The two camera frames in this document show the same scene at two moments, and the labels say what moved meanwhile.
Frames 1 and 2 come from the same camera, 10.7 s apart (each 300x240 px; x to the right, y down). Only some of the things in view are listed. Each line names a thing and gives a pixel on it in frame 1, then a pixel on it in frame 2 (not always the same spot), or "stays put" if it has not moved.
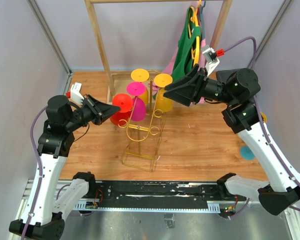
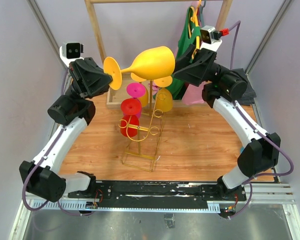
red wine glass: (123, 116) → (130, 108)
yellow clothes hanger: (194, 54) stays put
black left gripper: (100, 111) → (90, 80)
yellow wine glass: (163, 104) stays put
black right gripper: (187, 89) → (197, 72)
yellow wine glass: (264, 117) → (153, 63)
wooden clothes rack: (110, 78) stays put
